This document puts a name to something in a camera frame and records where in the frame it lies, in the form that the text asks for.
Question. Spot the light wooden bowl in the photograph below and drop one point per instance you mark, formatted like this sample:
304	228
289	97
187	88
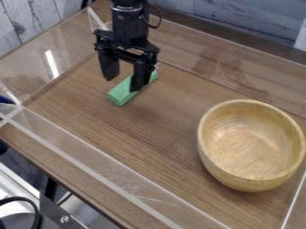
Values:
250	144

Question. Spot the clear acrylic tray enclosure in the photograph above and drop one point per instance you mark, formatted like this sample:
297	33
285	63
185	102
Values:
122	147

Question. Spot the green rectangular block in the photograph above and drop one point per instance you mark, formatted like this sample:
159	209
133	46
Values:
121	95

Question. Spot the blue object at edge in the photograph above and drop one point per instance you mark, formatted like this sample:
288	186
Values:
6	100

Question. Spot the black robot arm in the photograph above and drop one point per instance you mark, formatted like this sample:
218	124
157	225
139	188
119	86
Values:
127	3

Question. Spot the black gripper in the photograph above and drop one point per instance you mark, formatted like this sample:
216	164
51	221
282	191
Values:
126	43

